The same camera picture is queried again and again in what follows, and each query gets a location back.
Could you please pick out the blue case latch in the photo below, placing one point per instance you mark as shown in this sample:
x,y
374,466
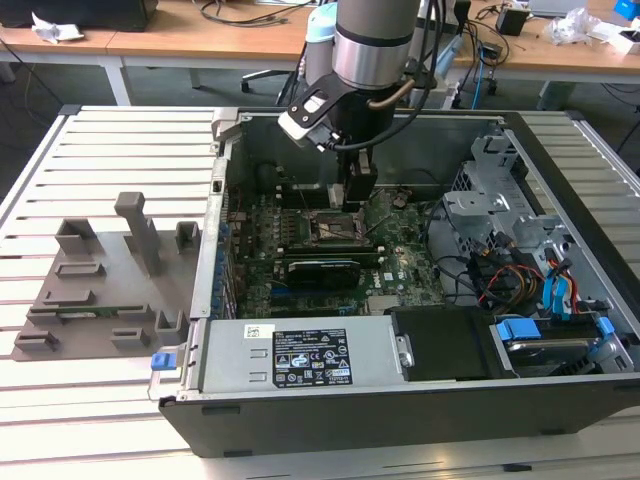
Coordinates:
x,y
162,361

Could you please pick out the silver chipset heatsink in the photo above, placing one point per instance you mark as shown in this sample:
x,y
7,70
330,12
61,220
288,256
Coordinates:
x,y
385,303

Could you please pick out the wooden desk white legs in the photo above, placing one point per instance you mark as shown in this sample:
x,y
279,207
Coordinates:
x,y
200,45
550,60

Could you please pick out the black bag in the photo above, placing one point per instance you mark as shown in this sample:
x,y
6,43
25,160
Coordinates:
x,y
75,12

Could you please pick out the CPU socket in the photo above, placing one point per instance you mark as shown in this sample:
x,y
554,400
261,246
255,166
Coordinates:
x,y
332,226

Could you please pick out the small black adapter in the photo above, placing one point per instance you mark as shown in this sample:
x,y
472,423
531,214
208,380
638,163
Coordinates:
x,y
492,50

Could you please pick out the office chair base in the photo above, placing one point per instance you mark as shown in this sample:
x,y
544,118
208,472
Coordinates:
x,y
265,75

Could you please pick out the small black box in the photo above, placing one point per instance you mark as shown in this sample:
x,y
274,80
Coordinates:
x,y
511,22

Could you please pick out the round coin battery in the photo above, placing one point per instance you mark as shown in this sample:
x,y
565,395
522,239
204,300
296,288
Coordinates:
x,y
399,201

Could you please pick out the silver power supply unit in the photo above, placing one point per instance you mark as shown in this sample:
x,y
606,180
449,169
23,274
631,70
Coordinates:
x,y
235,360

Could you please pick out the blue disk carrier with disk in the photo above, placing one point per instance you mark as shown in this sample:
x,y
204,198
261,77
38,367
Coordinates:
x,y
520,331

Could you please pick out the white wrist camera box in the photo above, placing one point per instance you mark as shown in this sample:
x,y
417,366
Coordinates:
x,y
300,127

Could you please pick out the black plastic shroud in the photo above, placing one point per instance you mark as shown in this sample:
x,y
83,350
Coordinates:
x,y
440,345

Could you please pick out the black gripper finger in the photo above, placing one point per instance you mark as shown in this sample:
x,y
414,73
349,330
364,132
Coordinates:
x,y
361,190

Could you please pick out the black RAM slot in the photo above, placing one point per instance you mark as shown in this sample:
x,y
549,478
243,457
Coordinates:
x,y
316,201
370,256
316,190
325,246

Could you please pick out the clear plastic bag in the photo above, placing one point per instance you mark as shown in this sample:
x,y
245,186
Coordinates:
x,y
572,27

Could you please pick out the crumpled white paper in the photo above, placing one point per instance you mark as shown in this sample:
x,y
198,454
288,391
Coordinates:
x,y
55,31

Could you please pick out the green motherboard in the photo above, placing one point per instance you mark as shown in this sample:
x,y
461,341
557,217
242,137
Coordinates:
x,y
400,250

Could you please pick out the white power strip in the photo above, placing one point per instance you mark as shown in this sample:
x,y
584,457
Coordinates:
x,y
450,95

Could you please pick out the black open PC case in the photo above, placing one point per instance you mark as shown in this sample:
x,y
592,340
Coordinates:
x,y
350,425

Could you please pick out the black graphics card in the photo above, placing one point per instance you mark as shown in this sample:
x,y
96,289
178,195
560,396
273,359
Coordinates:
x,y
322,275

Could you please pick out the grey laptop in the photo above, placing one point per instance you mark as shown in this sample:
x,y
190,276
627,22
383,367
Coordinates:
x,y
555,6

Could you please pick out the blue box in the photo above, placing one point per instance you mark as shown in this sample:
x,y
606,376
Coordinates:
x,y
629,9

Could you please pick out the grey parts rack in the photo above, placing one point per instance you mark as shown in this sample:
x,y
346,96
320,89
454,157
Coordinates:
x,y
115,280

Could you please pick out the silver metal drive cage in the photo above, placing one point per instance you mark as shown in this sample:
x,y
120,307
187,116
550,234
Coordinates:
x,y
470,205

